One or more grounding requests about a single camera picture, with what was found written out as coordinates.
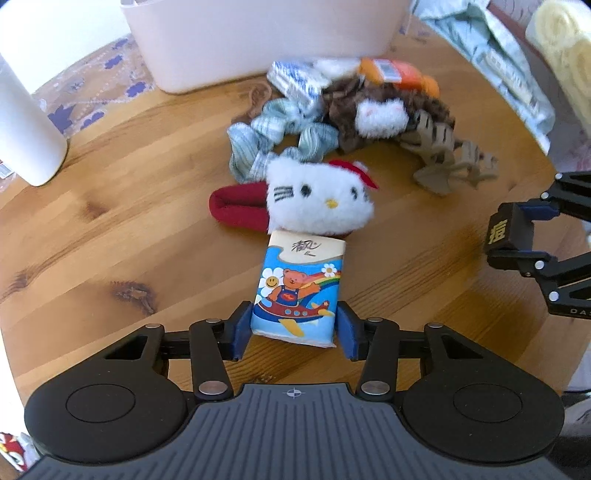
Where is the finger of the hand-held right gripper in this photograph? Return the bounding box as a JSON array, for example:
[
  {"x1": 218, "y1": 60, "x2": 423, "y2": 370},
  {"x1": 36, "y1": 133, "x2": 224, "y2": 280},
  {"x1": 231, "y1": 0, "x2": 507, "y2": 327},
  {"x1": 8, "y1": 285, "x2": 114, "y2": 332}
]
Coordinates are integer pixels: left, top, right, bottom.
[
  {"x1": 487, "y1": 249, "x2": 591, "y2": 301},
  {"x1": 519, "y1": 171, "x2": 591, "y2": 223}
]

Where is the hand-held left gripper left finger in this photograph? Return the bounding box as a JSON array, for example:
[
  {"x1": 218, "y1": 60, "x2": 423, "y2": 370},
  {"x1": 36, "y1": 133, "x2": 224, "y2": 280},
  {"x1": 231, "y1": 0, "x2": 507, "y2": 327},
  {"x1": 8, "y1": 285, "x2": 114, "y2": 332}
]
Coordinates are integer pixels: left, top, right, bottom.
[{"x1": 105, "y1": 300, "x2": 254, "y2": 401}]

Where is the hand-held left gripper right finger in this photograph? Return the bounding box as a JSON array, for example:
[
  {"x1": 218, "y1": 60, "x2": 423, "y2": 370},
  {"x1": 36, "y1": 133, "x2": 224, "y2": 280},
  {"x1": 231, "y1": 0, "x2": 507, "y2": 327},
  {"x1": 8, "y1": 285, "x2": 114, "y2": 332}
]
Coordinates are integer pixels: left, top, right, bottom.
[{"x1": 337, "y1": 300, "x2": 483, "y2": 401}]

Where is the small black box gold print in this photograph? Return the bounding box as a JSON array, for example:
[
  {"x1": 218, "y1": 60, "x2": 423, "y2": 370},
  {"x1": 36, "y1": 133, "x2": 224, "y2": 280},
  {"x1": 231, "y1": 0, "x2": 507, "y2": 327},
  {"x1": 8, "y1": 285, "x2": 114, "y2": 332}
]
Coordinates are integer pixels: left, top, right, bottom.
[{"x1": 482, "y1": 202, "x2": 536, "y2": 259}]

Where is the cartoon bear tissue pack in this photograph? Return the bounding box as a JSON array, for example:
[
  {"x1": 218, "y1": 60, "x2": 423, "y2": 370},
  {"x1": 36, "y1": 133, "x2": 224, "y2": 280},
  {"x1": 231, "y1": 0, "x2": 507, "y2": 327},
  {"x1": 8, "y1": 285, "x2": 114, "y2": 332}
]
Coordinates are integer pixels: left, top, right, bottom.
[{"x1": 252, "y1": 230, "x2": 347, "y2": 348}]

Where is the orange packet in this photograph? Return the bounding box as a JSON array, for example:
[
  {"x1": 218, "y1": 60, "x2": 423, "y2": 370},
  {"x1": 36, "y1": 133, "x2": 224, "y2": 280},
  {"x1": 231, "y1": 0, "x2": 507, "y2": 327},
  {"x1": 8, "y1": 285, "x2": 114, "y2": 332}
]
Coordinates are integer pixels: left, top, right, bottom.
[{"x1": 360, "y1": 56, "x2": 440, "y2": 97}]

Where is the brown plush toy white face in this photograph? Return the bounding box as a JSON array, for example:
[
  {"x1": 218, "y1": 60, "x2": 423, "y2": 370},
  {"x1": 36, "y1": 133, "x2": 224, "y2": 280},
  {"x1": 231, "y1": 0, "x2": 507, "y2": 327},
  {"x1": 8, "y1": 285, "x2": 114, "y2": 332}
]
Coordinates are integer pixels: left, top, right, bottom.
[{"x1": 323, "y1": 76, "x2": 455, "y2": 154}]

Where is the blue white snack packet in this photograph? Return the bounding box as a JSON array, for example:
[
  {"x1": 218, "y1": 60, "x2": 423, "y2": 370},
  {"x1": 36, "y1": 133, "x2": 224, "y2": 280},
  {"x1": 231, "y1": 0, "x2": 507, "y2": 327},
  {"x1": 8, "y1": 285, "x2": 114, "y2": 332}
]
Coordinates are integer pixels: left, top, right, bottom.
[{"x1": 267, "y1": 59, "x2": 334, "y2": 116}]

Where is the beige plastic storage bin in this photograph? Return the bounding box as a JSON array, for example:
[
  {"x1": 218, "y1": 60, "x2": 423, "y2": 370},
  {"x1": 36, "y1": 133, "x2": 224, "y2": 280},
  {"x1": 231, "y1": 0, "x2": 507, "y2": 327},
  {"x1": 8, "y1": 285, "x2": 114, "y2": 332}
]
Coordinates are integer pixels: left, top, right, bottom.
[{"x1": 119, "y1": 0, "x2": 419, "y2": 95}]

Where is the beige hair claw clip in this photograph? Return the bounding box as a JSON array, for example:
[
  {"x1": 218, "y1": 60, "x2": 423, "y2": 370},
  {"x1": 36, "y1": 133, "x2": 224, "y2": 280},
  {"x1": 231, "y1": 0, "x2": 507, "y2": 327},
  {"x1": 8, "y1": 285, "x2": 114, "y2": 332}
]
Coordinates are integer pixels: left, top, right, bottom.
[{"x1": 399, "y1": 111, "x2": 500, "y2": 197}]

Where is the dark red fabric roll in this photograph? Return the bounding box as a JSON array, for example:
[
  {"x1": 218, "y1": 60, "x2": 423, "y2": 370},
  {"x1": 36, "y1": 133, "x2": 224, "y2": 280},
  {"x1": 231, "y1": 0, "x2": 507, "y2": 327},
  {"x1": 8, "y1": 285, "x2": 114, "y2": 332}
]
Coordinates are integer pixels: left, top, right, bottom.
[{"x1": 208, "y1": 182, "x2": 274, "y2": 234}]

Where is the white cat plush toy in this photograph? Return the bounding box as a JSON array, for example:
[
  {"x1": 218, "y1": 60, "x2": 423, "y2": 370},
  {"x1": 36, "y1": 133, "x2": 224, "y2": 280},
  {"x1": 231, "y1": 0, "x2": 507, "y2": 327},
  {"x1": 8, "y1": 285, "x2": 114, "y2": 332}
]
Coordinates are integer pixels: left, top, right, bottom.
[{"x1": 264, "y1": 156, "x2": 380, "y2": 238}]

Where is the wooden desk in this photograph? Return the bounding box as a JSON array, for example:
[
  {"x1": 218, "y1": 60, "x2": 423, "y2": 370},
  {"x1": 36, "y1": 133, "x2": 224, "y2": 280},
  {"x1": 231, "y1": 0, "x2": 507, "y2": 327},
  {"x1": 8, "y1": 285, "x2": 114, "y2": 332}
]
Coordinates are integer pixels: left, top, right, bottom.
[{"x1": 0, "y1": 18, "x2": 561, "y2": 416}]

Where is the pale yellow fluffy blanket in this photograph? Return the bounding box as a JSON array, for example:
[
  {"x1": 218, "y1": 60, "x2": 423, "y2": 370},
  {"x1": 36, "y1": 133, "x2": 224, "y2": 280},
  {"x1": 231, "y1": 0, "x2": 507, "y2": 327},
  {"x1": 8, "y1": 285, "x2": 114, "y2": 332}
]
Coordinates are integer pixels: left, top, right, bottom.
[{"x1": 525, "y1": 0, "x2": 591, "y2": 144}]

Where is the light blue clothing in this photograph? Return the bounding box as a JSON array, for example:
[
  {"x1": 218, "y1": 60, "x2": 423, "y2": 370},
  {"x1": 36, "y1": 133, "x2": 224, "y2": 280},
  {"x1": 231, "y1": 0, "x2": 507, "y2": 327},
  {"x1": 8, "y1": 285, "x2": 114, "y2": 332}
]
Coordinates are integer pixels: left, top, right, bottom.
[{"x1": 418, "y1": 0, "x2": 555, "y2": 155}]

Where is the blue plaid scrunchie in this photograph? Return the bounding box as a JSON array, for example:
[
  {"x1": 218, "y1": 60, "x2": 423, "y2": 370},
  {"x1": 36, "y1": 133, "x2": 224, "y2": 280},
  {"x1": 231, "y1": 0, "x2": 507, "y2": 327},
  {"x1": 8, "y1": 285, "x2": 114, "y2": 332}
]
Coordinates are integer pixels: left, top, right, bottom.
[{"x1": 226, "y1": 99, "x2": 340, "y2": 181}]

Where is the red white printed cloth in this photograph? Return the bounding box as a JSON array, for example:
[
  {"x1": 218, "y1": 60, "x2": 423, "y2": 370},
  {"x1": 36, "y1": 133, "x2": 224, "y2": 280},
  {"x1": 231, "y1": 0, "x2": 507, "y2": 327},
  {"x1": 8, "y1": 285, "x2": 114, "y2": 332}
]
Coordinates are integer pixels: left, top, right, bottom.
[{"x1": 0, "y1": 431, "x2": 37, "y2": 472}]

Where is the white insulated bottle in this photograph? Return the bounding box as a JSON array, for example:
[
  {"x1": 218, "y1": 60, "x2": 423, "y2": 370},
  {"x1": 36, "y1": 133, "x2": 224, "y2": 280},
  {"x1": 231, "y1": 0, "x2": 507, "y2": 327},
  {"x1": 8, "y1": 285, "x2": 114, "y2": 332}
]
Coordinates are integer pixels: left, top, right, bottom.
[{"x1": 0, "y1": 53, "x2": 69, "y2": 188}]

